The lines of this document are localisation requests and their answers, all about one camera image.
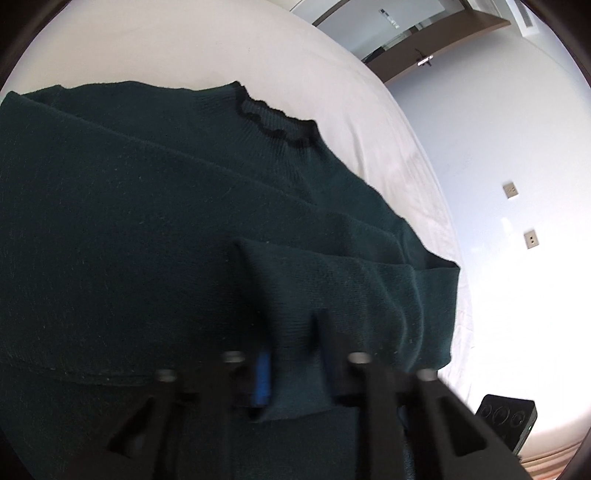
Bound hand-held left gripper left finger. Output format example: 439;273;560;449
104;346;274;480

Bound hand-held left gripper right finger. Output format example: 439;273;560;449
314;309;532;480

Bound dark green sweater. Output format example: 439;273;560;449
0;80;462;480

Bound black electronic device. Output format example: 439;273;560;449
475;394;539;455

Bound bed with white sheet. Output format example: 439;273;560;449
0;0;476;407

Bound frosted glass door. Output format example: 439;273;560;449
318;0;472;65

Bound grey door dark frame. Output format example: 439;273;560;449
314;0;515;85

